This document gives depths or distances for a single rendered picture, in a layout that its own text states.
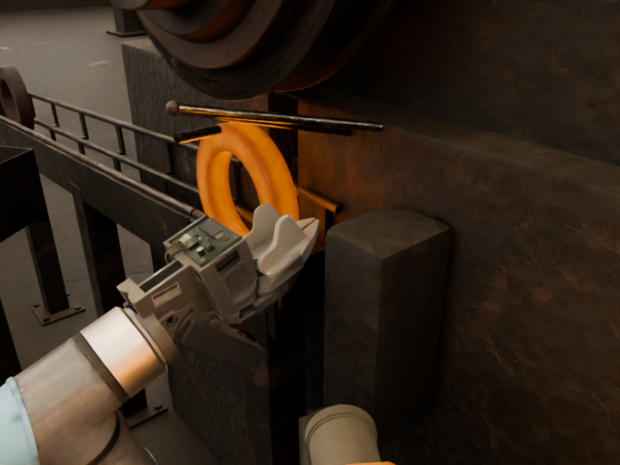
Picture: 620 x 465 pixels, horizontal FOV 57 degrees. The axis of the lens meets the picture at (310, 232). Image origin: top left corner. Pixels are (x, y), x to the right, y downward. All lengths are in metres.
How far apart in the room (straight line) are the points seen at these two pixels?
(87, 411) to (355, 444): 0.22
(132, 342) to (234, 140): 0.27
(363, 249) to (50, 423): 0.29
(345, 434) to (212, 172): 0.40
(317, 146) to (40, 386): 0.38
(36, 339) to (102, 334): 1.35
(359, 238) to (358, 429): 0.16
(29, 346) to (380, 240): 1.46
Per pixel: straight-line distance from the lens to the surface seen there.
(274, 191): 0.63
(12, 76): 1.66
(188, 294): 0.54
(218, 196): 0.77
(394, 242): 0.51
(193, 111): 0.54
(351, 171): 0.64
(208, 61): 0.61
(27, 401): 0.53
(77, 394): 0.52
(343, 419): 0.48
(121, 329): 0.52
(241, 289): 0.56
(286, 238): 0.57
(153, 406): 1.53
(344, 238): 0.51
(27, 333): 1.91
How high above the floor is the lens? 1.04
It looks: 27 degrees down
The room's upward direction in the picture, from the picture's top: straight up
